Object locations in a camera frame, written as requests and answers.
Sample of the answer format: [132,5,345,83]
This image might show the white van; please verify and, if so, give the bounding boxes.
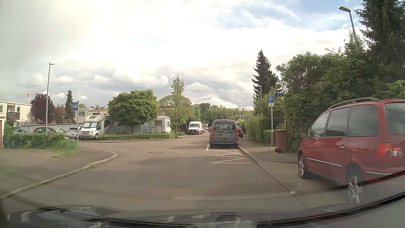
[188,121,204,135]

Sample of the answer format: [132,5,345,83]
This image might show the row of trees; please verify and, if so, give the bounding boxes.
[193,103,254,126]

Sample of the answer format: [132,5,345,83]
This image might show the slender green tree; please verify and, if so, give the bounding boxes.
[158,75,195,132]

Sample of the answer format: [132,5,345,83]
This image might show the grey van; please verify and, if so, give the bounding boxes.
[209,119,239,149]

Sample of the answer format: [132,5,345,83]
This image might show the white trailer caravan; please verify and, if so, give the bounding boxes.
[147,115,172,134]

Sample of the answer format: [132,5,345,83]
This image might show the trimmed green hedge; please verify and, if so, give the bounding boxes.
[245,115,276,145]

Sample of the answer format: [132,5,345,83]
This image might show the low green hedge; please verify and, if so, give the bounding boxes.
[96,132,186,141]

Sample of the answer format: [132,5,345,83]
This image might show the blue parking sign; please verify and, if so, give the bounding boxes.
[268,92,285,147]

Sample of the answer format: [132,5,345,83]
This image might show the round green tree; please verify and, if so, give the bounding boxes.
[108,90,159,134]

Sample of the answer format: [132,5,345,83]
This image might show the tall dark conifer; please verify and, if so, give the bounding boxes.
[252,49,279,102]

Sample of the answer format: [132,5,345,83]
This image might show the grey asphalt road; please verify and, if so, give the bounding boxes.
[0,132,405,216]

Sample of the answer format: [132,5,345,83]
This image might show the grey pavement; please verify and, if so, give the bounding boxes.
[238,136,299,163]
[0,146,118,199]

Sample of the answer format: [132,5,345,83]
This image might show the brown wheelie bin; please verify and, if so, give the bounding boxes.
[275,129,287,154]

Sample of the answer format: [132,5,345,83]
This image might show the car's own bonnet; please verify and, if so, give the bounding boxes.
[0,192,405,228]

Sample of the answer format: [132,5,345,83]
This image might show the white motorhome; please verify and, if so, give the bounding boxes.
[78,115,111,140]

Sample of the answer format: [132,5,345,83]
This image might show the flat roofed building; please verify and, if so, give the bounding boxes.
[76,106,109,125]

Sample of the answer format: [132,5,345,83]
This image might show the large green bushes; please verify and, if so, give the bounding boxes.
[275,35,405,152]

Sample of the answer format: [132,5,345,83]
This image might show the blue street name sign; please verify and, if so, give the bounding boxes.
[70,101,80,145]

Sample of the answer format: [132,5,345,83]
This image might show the dark narrow conifer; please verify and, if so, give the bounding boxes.
[64,89,76,123]

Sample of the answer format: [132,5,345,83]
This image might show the grass verge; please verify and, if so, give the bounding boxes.
[51,139,80,159]

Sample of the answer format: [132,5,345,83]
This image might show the dark parked car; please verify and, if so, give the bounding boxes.
[33,127,76,140]

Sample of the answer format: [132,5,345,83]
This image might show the red minivan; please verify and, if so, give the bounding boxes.
[298,97,405,203]

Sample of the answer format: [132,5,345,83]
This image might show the dark red tree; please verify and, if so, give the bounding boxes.
[30,93,55,124]

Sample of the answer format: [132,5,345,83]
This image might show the yellow construction crane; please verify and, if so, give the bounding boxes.
[20,92,36,104]

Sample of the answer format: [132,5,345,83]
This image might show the beige building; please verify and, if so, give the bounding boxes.
[0,100,32,128]

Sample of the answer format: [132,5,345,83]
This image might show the large dark conifer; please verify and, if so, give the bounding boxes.
[354,0,405,86]

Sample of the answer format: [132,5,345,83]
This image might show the grey lamp post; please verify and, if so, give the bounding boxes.
[45,63,55,134]
[339,6,360,54]

